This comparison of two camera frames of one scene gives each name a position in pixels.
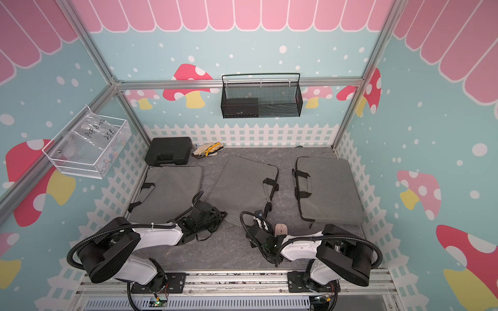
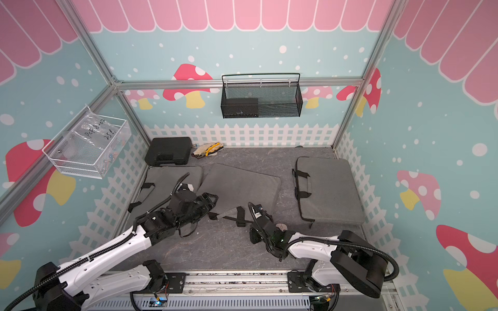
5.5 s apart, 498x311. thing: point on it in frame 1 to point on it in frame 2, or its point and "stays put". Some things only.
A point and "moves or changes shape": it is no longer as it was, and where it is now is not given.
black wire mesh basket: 261,100 stays put
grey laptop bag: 327,191 stays put
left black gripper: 219,216 to 205,208
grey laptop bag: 243,185 moves or changes shape
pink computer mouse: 281,229 stays put
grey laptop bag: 166,194 stays put
